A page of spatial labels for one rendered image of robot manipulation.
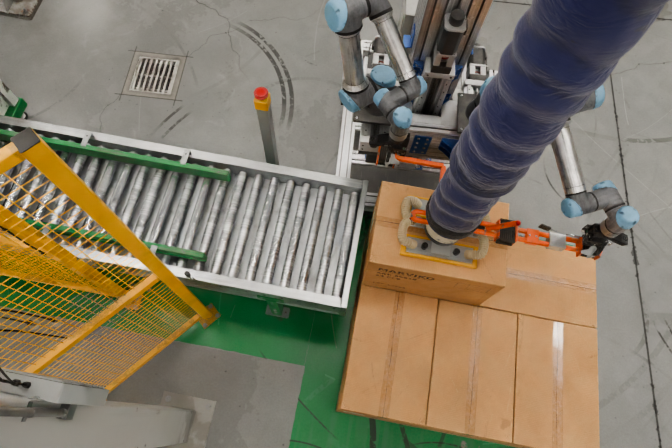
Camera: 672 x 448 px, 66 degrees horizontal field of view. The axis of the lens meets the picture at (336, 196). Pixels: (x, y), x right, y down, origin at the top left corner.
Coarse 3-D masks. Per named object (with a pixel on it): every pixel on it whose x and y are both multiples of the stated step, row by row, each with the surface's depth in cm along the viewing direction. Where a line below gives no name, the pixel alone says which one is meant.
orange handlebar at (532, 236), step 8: (400, 160) 230; (408, 160) 230; (416, 160) 230; (424, 160) 230; (440, 168) 230; (440, 176) 227; (480, 224) 219; (488, 224) 219; (480, 232) 217; (488, 232) 217; (520, 232) 219; (528, 232) 218; (536, 232) 218; (544, 232) 219; (520, 240) 217; (528, 240) 216; (536, 240) 216; (568, 240) 218; (576, 240) 217; (568, 248) 216; (576, 248) 216
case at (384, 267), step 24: (384, 192) 238; (408, 192) 239; (432, 192) 239; (384, 216) 233; (504, 216) 236; (384, 240) 229; (384, 264) 224; (408, 264) 225; (432, 264) 225; (480, 264) 226; (504, 264) 226; (408, 288) 253; (432, 288) 245; (456, 288) 238; (480, 288) 231
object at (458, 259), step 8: (416, 240) 227; (424, 240) 227; (400, 248) 226; (408, 248) 225; (416, 248) 225; (424, 248) 223; (456, 248) 223; (464, 248) 226; (472, 248) 226; (408, 256) 226; (416, 256) 224; (424, 256) 224; (432, 256) 224; (440, 256) 224; (456, 256) 225; (456, 264) 224; (464, 264) 224; (472, 264) 224
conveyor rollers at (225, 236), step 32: (64, 160) 283; (96, 160) 283; (0, 192) 276; (32, 192) 275; (96, 192) 276; (224, 192) 279; (256, 192) 279; (288, 192) 280; (320, 192) 280; (352, 192) 282; (128, 224) 271; (160, 224) 270; (192, 224) 270; (224, 224) 272; (352, 224) 274; (128, 256) 262; (224, 256) 266; (256, 256) 265; (288, 256) 265; (320, 288) 259
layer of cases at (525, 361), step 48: (384, 288) 262; (528, 288) 264; (576, 288) 264; (384, 336) 251; (432, 336) 252; (480, 336) 253; (528, 336) 254; (576, 336) 255; (384, 384) 243; (432, 384) 243; (480, 384) 244; (528, 384) 245; (576, 384) 246; (480, 432) 236; (528, 432) 237; (576, 432) 237
